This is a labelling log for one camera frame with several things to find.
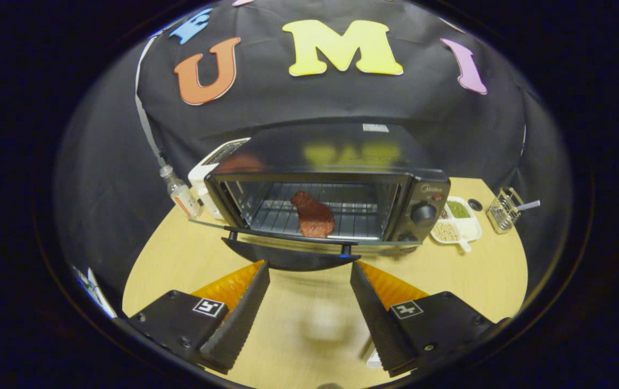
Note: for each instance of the clear plastic bottle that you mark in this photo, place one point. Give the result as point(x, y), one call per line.
point(182, 197)

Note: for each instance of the brown meat slice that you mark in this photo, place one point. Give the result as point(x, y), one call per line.
point(315, 219)

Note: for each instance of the small black round disc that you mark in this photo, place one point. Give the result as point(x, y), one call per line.
point(475, 205)

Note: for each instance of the white rectangular tray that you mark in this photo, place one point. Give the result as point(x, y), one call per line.
point(374, 359)

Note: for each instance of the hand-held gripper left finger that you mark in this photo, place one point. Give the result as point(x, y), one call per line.
point(242, 324)

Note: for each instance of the white pop-up toaster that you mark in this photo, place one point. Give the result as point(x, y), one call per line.
point(199, 178)

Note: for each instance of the black toaster oven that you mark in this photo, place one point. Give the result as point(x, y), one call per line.
point(423, 194)

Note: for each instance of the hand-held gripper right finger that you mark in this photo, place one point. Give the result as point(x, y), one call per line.
point(377, 319)

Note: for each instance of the white divided dish with grains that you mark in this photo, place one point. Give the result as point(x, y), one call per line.
point(463, 224)

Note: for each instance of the white printed paper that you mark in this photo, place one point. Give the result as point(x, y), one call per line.
point(96, 292)

